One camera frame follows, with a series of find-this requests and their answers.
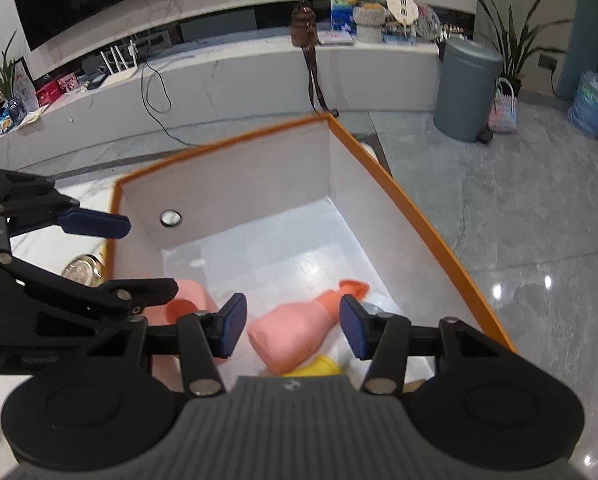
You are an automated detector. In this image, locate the brown camera case with strap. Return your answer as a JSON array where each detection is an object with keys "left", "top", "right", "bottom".
[{"left": 289, "top": 1, "right": 339, "bottom": 117}]

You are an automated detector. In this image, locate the white woven basket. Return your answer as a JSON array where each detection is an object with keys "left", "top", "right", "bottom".
[{"left": 353, "top": 3, "right": 386, "bottom": 44}]

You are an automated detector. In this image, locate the small potted plant left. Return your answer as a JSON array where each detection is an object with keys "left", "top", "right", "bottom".
[{"left": 0, "top": 32, "right": 26, "bottom": 126}]

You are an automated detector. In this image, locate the round white paper fan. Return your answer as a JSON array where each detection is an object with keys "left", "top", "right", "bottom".
[{"left": 387, "top": 0, "right": 419, "bottom": 37}]

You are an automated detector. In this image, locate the grey pedal trash bin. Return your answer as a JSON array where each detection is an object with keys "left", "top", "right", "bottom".
[{"left": 432, "top": 37, "right": 503, "bottom": 144}]

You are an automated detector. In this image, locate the yellow tape measure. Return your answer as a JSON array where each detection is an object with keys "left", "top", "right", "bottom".
[{"left": 284, "top": 354, "right": 342, "bottom": 377}]

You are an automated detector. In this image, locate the blue water jug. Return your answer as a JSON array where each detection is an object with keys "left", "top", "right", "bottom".
[{"left": 567, "top": 69, "right": 598, "bottom": 138}]

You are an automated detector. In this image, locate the pink spray bottle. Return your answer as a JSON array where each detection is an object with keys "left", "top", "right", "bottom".
[{"left": 247, "top": 280, "right": 369, "bottom": 375}]

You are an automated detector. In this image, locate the black power cable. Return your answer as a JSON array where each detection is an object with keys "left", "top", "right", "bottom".
[{"left": 139, "top": 58, "right": 200, "bottom": 149}]

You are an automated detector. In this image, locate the white wifi router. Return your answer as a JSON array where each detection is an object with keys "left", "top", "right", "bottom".
[{"left": 99, "top": 46, "right": 138, "bottom": 88}]

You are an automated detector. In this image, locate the orange white storage box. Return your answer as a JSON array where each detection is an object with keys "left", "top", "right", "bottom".
[{"left": 105, "top": 116, "right": 512, "bottom": 347}]

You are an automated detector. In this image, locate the green potted plant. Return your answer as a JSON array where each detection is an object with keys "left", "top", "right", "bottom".
[{"left": 477, "top": 0, "right": 571, "bottom": 96}]

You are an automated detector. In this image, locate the gold round jar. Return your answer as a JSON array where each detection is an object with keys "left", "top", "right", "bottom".
[{"left": 61, "top": 254, "right": 104, "bottom": 287}]

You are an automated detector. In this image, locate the woven pastel basket bag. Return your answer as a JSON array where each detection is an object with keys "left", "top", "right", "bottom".
[{"left": 488, "top": 77, "right": 518, "bottom": 133}]

